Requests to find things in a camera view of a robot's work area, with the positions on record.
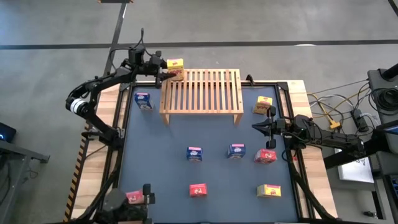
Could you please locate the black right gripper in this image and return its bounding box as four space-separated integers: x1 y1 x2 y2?
251 105 287 150

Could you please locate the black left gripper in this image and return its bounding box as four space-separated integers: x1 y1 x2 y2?
144 50 177 88

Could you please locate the yellow Corn Pops cereal box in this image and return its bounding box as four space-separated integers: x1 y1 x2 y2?
253 95 274 115
256 184 282 198
166 58 185 82

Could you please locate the red Froot Loops cereal box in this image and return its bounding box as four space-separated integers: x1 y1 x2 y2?
254 149 278 165
189 183 208 198
126 190 144 205

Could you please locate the blue Frosted Flakes cereal box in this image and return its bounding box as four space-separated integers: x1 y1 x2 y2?
186 146 204 162
134 91 154 111
227 143 247 160

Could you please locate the wooden slatted shelf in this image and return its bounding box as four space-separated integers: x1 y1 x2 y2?
159 68 244 126

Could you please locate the blue-grey table mat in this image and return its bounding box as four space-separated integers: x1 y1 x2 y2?
113 85 300 223

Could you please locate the black diagonal beam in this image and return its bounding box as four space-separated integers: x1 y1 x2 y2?
323 136 398 170

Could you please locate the black power strip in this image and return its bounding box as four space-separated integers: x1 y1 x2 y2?
351 108 370 133

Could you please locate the white sheet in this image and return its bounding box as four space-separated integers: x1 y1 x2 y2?
334 148 375 184

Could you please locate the dark grey desk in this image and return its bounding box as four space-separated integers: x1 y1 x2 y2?
366 67 398 125

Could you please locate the monitor with blue screen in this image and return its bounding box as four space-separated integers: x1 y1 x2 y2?
382 123 398 136

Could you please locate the dark blurred device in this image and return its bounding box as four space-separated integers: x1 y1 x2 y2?
93 182 156 224

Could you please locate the black pole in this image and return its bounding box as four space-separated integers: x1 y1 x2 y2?
381 63 398 81

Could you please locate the yellow black hazard strip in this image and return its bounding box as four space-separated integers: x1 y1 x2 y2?
63 108 96 222

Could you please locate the grey metal side table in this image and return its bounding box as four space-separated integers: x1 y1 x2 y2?
0 139 50 224

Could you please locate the black device with blue light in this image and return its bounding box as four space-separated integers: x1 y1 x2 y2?
0 121 18 144

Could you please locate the black metal table frame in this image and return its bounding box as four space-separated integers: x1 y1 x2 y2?
95 81 315 224

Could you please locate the yellow cable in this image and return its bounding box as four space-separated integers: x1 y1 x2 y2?
310 92 335 124

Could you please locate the thick black cable conduit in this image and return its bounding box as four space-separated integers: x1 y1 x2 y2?
76 149 125 223
284 146 338 223

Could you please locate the thin grey cable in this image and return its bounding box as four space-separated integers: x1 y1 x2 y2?
306 79 371 96

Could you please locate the coiled black cable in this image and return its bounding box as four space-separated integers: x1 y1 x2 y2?
369 88 398 112

